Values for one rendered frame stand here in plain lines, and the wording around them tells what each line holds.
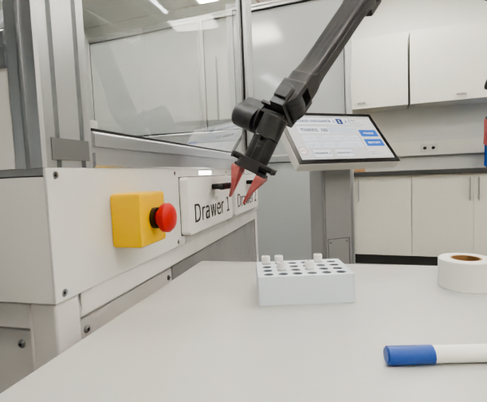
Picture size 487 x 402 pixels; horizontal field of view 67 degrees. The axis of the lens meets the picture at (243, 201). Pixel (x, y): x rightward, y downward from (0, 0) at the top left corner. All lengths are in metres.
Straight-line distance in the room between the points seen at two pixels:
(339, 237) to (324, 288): 1.26
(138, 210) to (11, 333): 0.20
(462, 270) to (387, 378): 0.26
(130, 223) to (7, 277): 0.14
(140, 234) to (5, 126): 0.19
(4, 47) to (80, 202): 0.18
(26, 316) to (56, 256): 0.08
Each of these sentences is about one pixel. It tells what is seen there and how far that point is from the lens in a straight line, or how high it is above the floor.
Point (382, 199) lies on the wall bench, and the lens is 3.75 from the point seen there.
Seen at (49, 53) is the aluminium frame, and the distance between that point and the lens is 0.48.
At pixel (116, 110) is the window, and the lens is 0.58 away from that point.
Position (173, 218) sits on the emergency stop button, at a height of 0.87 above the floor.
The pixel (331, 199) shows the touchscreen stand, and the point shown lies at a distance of 1.71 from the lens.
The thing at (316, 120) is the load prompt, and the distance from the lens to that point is 1.75.
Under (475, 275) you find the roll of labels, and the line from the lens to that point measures 0.58.
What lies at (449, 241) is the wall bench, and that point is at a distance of 3.85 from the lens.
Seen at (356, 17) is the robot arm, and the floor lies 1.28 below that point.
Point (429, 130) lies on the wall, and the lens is 4.47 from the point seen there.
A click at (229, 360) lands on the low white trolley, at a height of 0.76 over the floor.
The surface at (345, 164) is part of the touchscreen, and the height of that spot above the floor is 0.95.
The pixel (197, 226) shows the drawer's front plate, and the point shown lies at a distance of 0.74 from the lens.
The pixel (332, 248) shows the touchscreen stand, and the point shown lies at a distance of 1.75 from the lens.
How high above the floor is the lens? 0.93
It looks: 4 degrees down
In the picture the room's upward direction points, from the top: 2 degrees counter-clockwise
